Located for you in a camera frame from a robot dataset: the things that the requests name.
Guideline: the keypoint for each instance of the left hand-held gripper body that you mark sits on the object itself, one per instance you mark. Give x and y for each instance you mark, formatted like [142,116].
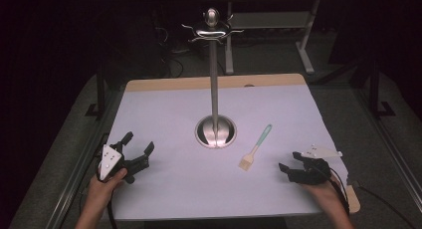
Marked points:
[111,161]

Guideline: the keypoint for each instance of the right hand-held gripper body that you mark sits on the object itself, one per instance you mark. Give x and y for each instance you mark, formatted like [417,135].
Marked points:
[315,166]

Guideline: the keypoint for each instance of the steel utensil stand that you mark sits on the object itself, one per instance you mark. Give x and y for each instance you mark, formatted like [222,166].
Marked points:
[215,89]

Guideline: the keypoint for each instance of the person's left hand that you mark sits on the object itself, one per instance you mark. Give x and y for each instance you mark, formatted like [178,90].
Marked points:
[103,186]

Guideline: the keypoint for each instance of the person's right hand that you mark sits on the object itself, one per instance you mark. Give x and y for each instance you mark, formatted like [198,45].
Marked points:
[323,191]

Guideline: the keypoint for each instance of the black metal stand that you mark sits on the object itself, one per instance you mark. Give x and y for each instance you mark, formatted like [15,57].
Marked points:
[99,93]
[376,89]

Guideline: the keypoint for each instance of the white table cover sheet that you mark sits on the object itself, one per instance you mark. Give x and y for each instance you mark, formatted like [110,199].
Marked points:
[212,176]

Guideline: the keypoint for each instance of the white metal desk frame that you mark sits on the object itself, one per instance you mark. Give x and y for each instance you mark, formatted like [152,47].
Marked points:
[268,36]

